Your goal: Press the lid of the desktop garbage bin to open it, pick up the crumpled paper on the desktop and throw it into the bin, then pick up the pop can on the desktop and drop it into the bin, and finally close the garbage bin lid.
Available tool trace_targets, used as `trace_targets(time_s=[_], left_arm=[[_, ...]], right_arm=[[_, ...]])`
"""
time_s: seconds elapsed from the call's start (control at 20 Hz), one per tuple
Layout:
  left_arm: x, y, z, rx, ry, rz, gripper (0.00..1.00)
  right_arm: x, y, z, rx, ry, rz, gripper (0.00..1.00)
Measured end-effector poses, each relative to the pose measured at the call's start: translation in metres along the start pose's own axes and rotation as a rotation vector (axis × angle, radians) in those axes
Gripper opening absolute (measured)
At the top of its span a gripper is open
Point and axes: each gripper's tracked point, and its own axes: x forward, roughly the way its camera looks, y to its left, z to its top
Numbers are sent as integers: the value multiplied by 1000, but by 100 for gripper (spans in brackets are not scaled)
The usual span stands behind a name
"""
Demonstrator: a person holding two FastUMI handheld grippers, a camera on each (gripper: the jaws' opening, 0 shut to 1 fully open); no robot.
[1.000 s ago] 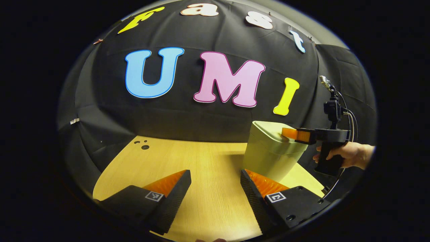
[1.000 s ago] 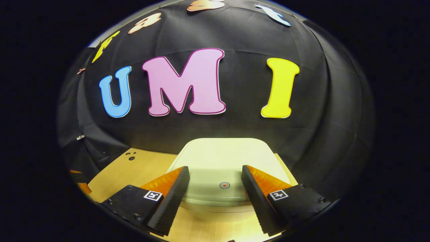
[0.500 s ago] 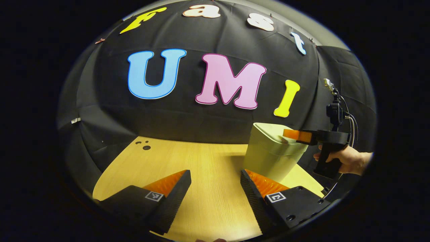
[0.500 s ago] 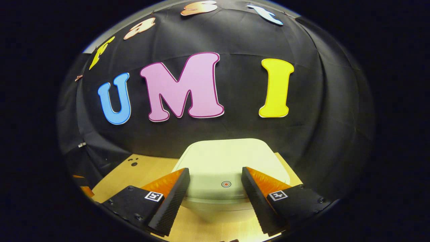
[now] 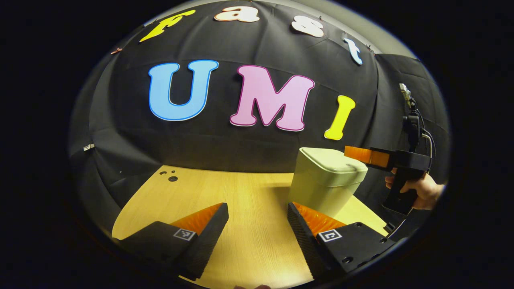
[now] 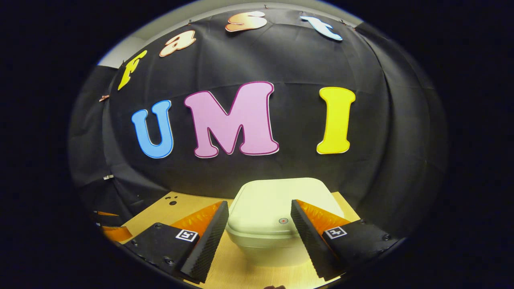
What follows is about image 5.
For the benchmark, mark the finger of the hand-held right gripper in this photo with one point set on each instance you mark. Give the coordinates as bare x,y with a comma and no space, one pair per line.
365,155

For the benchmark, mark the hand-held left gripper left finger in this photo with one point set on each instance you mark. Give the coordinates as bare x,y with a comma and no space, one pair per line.
209,245

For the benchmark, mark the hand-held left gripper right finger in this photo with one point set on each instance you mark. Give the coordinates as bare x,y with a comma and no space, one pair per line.
307,245

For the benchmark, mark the green desktop garbage bin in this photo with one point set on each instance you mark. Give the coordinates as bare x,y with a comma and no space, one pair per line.
321,188

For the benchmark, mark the wooden desktop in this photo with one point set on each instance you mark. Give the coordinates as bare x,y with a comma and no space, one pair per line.
249,200

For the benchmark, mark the black table clamp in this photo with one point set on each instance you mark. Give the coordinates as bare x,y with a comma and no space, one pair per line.
389,228

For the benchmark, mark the black backdrop cloth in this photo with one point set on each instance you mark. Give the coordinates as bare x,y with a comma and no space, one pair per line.
225,148

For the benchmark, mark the small white backdrop clip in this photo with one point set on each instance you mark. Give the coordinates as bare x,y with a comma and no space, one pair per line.
88,147

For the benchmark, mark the small copper backdrop clip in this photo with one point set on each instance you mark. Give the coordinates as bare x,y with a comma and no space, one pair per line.
116,50

